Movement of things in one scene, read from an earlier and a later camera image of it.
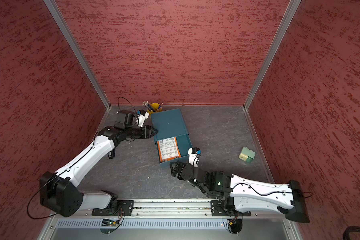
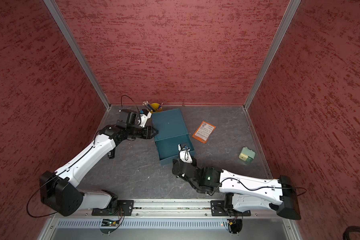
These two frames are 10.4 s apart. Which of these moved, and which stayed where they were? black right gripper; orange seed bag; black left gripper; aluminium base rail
Moved: orange seed bag
Stayed: black right gripper; aluminium base rail; black left gripper
